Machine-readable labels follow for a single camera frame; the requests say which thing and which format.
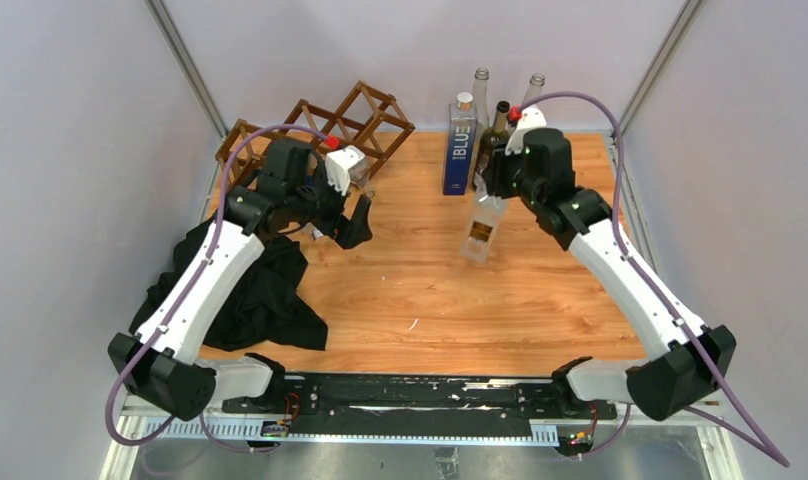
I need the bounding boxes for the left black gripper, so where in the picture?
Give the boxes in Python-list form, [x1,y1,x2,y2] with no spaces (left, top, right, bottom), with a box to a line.
[286,161,372,247]

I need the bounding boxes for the dark green wine bottle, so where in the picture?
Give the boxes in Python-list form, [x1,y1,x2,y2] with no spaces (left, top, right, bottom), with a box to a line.
[473,100,511,178]

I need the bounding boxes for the clear bottle black cap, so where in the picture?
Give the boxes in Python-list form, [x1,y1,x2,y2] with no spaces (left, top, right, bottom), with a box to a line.
[461,174,508,263]

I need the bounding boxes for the blue glass bottle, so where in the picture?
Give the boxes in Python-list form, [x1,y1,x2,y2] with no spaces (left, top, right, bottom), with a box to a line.
[442,92,477,196]

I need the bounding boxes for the clear bottle dark label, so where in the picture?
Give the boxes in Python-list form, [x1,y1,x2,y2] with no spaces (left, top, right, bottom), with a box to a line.
[520,73,545,109]
[472,67,490,136]

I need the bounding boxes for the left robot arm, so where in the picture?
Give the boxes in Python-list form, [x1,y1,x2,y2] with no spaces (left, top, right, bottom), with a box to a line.
[108,138,372,421]

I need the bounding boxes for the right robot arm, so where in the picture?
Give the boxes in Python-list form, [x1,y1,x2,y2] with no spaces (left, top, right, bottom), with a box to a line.
[484,127,737,421]

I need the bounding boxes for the brown wooden wine rack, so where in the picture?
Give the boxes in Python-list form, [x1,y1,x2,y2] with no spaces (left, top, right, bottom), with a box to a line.
[215,81,415,186]

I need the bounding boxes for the black cloth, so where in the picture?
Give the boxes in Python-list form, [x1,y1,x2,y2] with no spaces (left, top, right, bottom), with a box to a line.
[129,221,328,352]

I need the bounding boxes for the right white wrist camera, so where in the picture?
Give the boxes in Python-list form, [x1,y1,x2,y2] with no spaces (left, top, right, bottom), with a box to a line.
[504,105,547,156]

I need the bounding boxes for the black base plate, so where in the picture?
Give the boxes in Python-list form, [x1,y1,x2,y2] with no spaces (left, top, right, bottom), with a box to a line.
[222,372,617,440]

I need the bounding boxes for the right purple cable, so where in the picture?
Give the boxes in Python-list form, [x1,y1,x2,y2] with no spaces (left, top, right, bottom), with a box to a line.
[519,91,791,469]

